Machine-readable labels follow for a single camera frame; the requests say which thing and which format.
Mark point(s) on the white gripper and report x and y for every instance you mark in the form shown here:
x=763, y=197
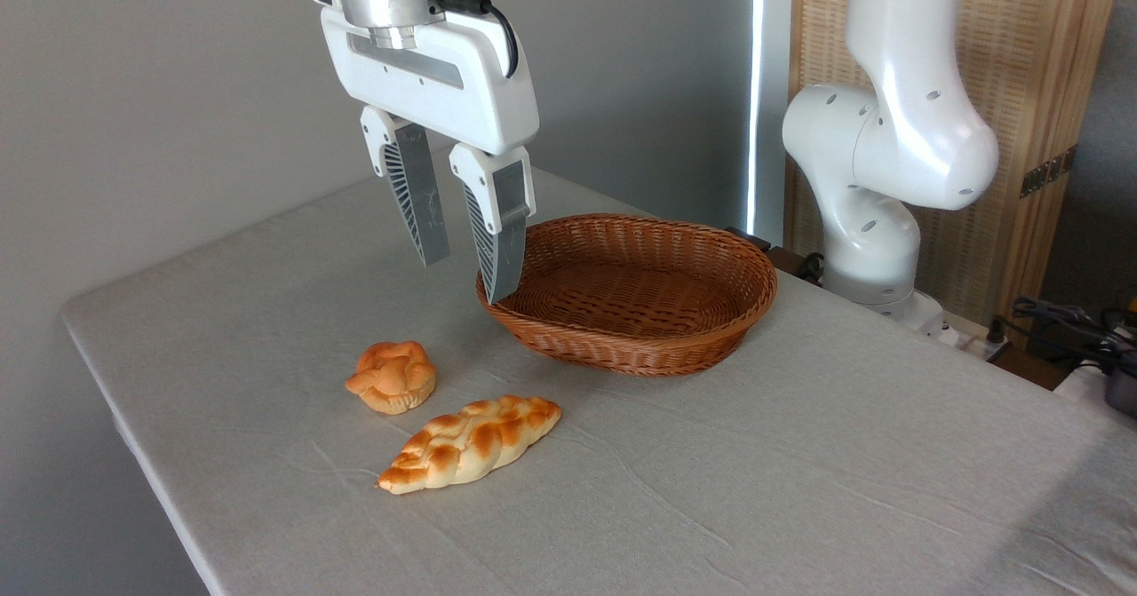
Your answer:
x=462, y=99

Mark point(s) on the round knotted bread roll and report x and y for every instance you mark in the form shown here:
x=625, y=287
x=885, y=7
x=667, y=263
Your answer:
x=391, y=378

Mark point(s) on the brown wicker basket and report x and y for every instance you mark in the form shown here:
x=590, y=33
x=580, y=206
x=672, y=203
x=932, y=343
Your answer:
x=622, y=347

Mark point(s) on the long braided bread loaf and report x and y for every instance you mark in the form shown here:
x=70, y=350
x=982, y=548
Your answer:
x=471, y=443

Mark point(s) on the black table clamp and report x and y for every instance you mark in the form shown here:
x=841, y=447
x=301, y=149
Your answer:
x=786, y=261

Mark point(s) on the light grey tablecloth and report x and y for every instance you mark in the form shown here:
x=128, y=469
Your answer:
x=799, y=489

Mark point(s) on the dark metal screen hinge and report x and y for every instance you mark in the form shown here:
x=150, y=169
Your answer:
x=1048, y=171

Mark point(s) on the wooden bamboo folding screen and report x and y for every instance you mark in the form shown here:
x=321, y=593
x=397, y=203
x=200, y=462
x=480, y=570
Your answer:
x=1030, y=45

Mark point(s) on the grey round device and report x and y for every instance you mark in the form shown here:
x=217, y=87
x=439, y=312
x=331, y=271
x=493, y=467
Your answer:
x=1124, y=392

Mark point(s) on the white window frame strip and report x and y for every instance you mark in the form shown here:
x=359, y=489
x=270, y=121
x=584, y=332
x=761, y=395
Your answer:
x=771, y=90

